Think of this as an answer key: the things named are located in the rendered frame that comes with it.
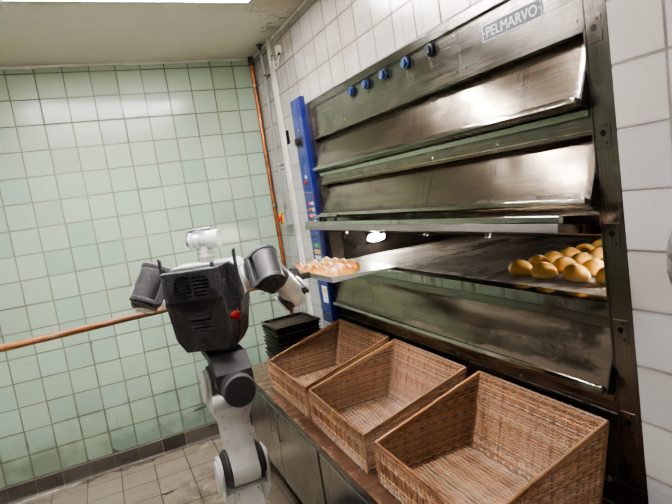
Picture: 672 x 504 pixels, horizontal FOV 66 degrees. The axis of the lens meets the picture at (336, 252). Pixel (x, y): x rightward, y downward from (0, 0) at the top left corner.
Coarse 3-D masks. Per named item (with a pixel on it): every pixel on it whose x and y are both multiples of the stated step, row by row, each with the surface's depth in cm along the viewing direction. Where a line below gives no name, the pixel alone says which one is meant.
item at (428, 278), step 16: (384, 272) 251; (400, 272) 237; (416, 272) 230; (448, 288) 206; (464, 288) 197; (480, 288) 188; (496, 288) 180; (512, 288) 174; (528, 288) 170; (544, 288) 167; (544, 304) 162; (560, 304) 156; (576, 304) 150; (592, 304) 145
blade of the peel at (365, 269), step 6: (360, 264) 277; (366, 264) 273; (372, 264) 270; (378, 264) 267; (384, 264) 264; (360, 270) 258; (366, 270) 255; (372, 270) 247; (378, 270) 248; (312, 276) 259; (318, 276) 252; (324, 276) 245; (336, 276) 239; (342, 276) 240; (348, 276) 242; (354, 276) 243; (330, 282) 240
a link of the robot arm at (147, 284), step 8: (144, 272) 188; (152, 272) 188; (136, 280) 193; (144, 280) 187; (152, 280) 188; (160, 280) 190; (136, 288) 186; (144, 288) 186; (152, 288) 187; (144, 296) 185; (152, 296) 187
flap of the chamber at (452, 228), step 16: (432, 224) 183; (448, 224) 175; (464, 224) 167; (480, 224) 160; (496, 224) 154; (512, 224) 148; (528, 224) 142; (544, 224) 137; (560, 224) 133; (576, 224) 136
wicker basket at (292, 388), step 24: (312, 336) 296; (336, 336) 302; (360, 336) 278; (384, 336) 256; (288, 360) 290; (312, 360) 296; (336, 360) 302; (288, 384) 258; (312, 384) 237; (336, 408) 243
